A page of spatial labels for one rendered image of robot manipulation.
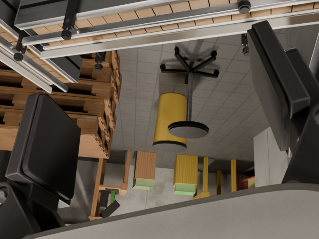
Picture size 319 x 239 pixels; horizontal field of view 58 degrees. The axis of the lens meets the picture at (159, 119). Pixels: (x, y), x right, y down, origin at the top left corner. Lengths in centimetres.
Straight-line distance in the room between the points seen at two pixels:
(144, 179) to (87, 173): 208
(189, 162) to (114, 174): 226
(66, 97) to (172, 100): 132
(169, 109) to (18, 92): 150
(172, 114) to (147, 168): 285
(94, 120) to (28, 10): 130
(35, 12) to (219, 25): 42
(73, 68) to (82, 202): 646
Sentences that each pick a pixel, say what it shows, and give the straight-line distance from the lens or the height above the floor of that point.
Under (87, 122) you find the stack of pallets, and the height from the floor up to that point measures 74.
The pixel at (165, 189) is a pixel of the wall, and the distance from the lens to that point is 730.
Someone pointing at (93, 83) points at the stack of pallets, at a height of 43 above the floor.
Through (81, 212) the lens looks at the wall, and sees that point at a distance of 731.
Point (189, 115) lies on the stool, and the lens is 234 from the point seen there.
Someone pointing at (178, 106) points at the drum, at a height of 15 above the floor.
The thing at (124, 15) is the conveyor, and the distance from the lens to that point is 66.
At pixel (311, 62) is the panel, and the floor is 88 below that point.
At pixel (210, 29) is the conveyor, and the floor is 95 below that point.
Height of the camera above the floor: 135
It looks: 20 degrees down
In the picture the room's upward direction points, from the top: 175 degrees counter-clockwise
